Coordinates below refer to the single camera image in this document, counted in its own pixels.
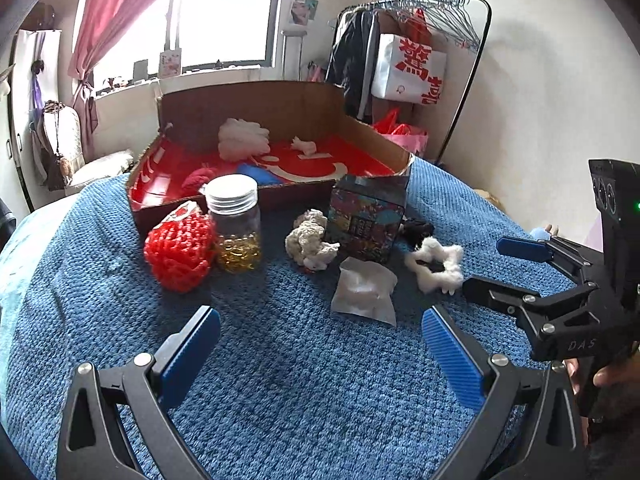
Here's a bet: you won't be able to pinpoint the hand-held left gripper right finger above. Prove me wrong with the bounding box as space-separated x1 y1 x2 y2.
421 304 588 480

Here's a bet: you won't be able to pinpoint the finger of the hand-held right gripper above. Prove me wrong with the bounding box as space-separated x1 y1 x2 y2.
462 276 601 361
496 236 608 286

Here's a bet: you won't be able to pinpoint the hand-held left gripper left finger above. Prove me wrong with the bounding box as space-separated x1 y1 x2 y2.
52 304 223 480

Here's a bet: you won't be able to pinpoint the white fluffy scrunchie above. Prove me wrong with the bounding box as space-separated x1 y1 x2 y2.
404 236 466 295

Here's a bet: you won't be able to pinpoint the black fluffy scrunchie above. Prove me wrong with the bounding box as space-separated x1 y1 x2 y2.
401 217 435 251

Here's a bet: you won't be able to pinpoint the red foam net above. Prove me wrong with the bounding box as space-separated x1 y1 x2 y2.
144 200 217 293

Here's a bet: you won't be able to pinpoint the white tissue packet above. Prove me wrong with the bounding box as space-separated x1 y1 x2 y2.
331 256 399 327

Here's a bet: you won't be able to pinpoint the cream crochet piece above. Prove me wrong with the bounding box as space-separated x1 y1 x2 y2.
285 208 341 273

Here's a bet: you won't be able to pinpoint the red plush ball with label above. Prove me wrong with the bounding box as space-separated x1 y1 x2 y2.
181 167 218 193

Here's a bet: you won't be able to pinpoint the blue cloth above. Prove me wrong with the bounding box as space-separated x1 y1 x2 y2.
235 161 281 186

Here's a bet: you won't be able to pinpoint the white fluffy knitted cloth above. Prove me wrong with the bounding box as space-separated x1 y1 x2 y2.
217 117 272 160

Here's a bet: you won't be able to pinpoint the cardboard box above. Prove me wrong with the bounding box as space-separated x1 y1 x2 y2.
125 80 416 238

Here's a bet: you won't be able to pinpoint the person's right hand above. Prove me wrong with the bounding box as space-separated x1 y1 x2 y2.
564 342 640 416

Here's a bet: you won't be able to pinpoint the blue knitted blanket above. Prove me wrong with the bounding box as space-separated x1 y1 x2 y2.
0 155 601 480

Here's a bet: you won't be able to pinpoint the glass jar with silver lid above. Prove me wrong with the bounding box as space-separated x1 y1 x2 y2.
205 175 262 275

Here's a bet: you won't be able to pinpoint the patterned tin box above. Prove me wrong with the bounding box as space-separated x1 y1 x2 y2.
324 174 410 265

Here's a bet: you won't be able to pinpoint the pink plastic bag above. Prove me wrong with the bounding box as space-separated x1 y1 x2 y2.
387 127 430 157

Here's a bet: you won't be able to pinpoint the black clothes rack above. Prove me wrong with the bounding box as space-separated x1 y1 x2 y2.
334 0 493 166

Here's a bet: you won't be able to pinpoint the red plastic bag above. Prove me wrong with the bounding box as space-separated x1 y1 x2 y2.
372 107 416 136

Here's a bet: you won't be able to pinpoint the red paper liner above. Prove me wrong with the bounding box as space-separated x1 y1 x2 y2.
129 132 401 211

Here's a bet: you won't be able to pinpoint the chair with white cover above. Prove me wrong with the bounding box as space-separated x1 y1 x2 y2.
32 102 136 196

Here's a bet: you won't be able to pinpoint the white bag with red print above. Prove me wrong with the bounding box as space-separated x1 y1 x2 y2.
371 32 447 106

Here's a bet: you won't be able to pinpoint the dark grey cloth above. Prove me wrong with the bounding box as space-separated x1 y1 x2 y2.
0 199 17 246

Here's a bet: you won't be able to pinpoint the hanging dark clothes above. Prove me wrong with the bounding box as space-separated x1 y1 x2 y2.
325 7 381 123

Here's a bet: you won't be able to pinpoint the white wardrobe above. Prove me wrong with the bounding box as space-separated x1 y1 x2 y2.
7 27 63 211

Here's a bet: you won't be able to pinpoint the white metal stool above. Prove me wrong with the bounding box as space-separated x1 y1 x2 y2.
281 30 307 82

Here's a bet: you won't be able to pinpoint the window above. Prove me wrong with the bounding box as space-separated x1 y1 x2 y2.
92 0 286 91

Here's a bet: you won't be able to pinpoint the pink curtain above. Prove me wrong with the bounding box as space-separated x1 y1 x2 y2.
67 0 198 148

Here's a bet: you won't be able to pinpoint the bunch of wire hangers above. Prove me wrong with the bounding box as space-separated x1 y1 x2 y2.
372 0 481 53

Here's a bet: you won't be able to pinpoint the purple hanging strap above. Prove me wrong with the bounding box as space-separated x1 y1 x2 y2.
29 32 48 111

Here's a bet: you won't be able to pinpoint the wall poster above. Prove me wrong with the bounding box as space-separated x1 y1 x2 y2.
291 0 320 25

